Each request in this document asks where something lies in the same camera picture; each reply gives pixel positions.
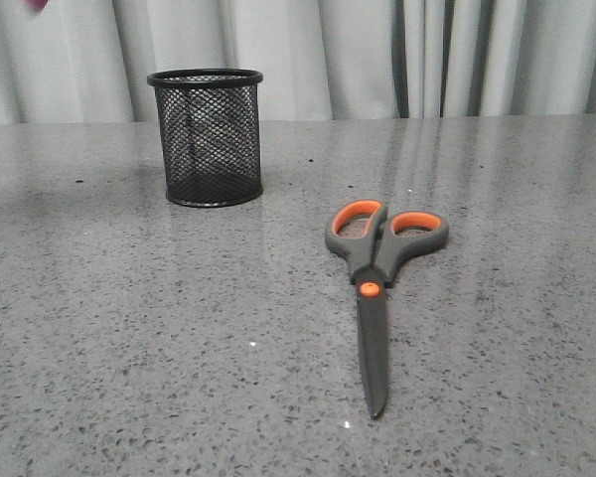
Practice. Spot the grey orange scissors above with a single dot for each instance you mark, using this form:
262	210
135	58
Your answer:
374	246

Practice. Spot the pink highlighter pen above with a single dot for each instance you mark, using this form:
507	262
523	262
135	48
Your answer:
35	7

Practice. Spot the black mesh pen holder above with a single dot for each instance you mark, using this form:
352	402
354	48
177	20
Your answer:
209	130

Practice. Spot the grey curtain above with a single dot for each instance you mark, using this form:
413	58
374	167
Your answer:
87	61

